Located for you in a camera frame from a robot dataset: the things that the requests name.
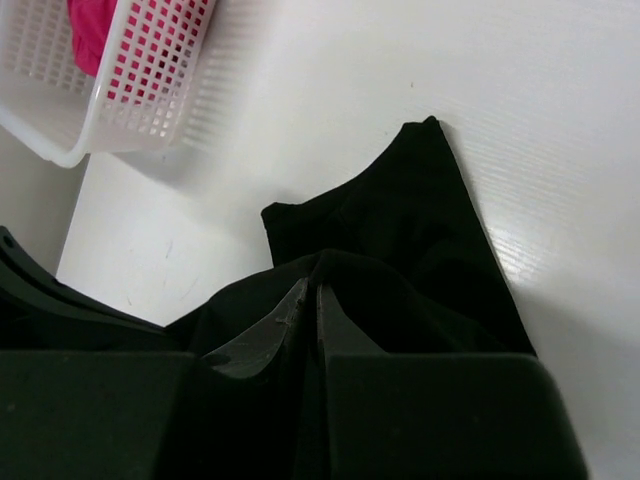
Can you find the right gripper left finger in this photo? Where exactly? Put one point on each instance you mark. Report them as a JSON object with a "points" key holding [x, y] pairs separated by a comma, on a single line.
{"points": [[231, 414]]}

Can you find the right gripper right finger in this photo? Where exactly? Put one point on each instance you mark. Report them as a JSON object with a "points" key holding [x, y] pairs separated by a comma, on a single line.
{"points": [[438, 416]]}

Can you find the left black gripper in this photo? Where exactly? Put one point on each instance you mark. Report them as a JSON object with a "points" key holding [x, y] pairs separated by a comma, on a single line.
{"points": [[40, 313]]}

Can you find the black t shirt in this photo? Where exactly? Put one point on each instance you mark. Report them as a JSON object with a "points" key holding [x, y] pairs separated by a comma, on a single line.
{"points": [[400, 245]]}

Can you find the white plastic basket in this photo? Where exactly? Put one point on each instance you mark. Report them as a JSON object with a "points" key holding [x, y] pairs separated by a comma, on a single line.
{"points": [[134, 102]]}

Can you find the magenta t shirt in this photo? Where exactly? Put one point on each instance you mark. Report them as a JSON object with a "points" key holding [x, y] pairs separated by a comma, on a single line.
{"points": [[90, 22]]}

